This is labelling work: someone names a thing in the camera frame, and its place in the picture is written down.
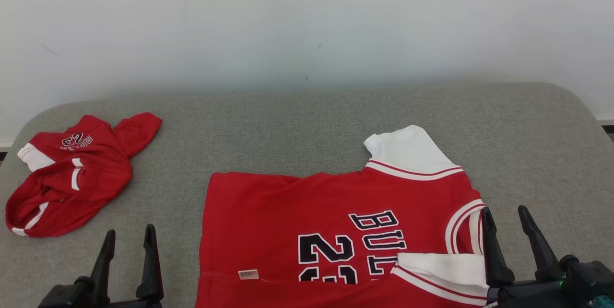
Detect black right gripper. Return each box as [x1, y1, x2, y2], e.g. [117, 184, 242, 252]
[481, 205, 614, 308]

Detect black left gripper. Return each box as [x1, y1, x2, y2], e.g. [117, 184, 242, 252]
[37, 224, 165, 308]

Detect red Bulls 23 jersey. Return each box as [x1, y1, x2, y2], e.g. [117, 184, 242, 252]
[194, 125, 490, 308]

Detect grey fabric mat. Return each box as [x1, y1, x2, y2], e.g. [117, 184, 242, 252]
[0, 82, 614, 308]

